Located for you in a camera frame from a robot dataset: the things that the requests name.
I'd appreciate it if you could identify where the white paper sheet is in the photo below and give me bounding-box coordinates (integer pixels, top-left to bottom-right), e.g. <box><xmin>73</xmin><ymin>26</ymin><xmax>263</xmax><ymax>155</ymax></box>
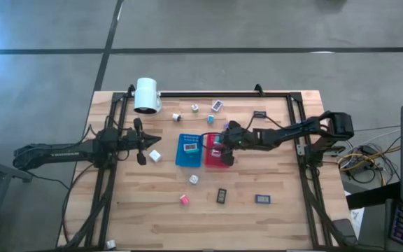
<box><xmin>348</xmin><ymin>206</ymin><xmax>365</xmax><ymax>230</ymax></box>

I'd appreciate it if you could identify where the red plastic basket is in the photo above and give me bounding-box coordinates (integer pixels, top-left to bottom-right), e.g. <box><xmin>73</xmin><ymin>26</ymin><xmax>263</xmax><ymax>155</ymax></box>
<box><xmin>204</xmin><ymin>134</ymin><xmax>233</xmax><ymax>169</ymax></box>

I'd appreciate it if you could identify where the black flat bar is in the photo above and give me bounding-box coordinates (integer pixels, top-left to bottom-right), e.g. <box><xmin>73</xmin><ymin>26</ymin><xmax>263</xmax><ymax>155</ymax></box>
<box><xmin>346</xmin><ymin>181</ymin><xmax>402</xmax><ymax>210</ymax></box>

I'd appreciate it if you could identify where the grey metal desk leg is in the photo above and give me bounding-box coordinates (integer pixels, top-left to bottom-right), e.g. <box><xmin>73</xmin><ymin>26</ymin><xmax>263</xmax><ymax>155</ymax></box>
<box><xmin>0</xmin><ymin>153</ymin><xmax>34</xmax><ymax>252</ymax></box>

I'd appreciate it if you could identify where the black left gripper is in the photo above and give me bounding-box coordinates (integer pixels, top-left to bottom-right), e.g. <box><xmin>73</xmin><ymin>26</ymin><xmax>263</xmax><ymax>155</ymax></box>
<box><xmin>119</xmin><ymin>118</ymin><xmax>162</xmax><ymax>166</ymax></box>

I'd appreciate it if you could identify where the blue plastic basket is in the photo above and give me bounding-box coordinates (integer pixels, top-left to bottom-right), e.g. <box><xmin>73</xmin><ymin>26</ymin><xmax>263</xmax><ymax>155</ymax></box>
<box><xmin>175</xmin><ymin>133</ymin><xmax>205</xmax><ymax>169</ymax></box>

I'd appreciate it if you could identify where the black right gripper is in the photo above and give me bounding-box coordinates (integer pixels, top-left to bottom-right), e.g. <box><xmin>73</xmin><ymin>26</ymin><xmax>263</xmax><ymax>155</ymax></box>
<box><xmin>218</xmin><ymin>120</ymin><xmax>255</xmax><ymax>167</ymax></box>

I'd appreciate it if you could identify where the yellow cable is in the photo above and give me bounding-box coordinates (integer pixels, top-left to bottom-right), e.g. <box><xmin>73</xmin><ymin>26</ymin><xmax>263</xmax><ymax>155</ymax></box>
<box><xmin>337</xmin><ymin>146</ymin><xmax>402</xmax><ymax>186</ymax></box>

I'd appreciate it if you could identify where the dark smartphone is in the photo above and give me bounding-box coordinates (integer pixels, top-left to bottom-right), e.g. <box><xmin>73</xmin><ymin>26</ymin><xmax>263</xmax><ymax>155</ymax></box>
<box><xmin>332</xmin><ymin>218</ymin><xmax>358</xmax><ymax>244</ymax></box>

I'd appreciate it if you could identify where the white cylindrical lamp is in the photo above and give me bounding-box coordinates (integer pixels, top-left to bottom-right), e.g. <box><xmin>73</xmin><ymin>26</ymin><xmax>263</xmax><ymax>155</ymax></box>
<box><xmin>133</xmin><ymin>77</ymin><xmax>163</xmax><ymax>115</ymax></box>

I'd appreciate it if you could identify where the black aluminium table frame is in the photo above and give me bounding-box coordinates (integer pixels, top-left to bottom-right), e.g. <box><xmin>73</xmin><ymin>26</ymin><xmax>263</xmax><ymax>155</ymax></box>
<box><xmin>58</xmin><ymin>90</ymin><xmax>362</xmax><ymax>252</ymax></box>

